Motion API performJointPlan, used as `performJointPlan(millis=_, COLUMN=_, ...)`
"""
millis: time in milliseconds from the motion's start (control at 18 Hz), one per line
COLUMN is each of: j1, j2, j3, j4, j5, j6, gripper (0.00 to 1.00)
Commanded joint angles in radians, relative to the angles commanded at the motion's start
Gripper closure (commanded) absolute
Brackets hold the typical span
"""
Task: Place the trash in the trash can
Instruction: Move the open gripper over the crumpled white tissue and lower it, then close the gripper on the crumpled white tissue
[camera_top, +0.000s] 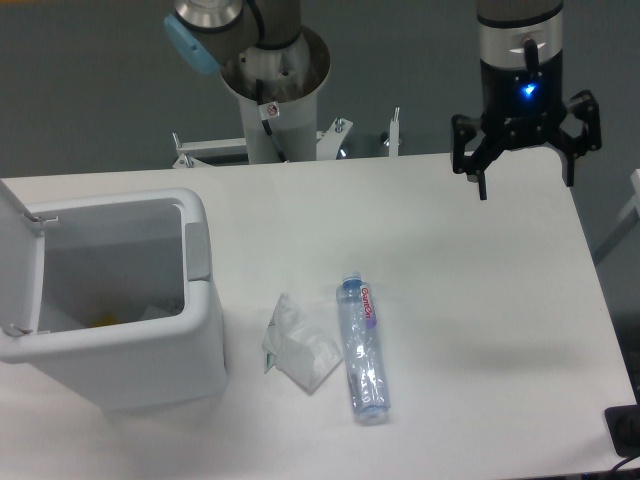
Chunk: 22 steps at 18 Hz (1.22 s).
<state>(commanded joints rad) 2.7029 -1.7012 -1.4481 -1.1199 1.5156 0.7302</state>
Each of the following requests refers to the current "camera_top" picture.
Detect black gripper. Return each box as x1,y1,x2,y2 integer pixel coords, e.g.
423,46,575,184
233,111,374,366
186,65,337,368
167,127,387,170
450,58,601,200

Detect clear plastic water bottle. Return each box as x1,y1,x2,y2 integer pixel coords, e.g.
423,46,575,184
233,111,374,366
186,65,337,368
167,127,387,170
336,272,391,425

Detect white plastic bag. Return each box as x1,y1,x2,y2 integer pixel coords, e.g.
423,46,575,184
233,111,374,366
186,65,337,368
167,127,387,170
262,293,343,395

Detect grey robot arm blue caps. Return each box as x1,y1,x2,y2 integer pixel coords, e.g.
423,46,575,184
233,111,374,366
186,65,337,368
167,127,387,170
164,1,602,187

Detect white plastic trash can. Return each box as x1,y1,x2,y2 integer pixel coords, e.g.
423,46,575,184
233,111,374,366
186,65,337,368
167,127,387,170
1,188,227,410

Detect yellow item inside trash can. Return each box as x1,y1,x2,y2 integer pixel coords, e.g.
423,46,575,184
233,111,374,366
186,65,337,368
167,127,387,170
89,312,121,328

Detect white furniture leg at right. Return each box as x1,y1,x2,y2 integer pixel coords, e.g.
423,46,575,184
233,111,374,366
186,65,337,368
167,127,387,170
592,169,639,265

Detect black device at table corner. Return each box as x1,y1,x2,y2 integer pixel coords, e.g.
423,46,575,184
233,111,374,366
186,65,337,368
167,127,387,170
604,405,639,457

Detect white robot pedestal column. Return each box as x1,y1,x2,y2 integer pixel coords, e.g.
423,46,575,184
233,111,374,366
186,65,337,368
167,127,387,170
221,26,330,165

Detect black cable on pedestal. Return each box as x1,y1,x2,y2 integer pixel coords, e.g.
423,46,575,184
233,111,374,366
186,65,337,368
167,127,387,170
255,78,291,164

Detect white metal base frame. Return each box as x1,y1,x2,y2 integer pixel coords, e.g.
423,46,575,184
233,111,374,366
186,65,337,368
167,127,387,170
172,106,403,169

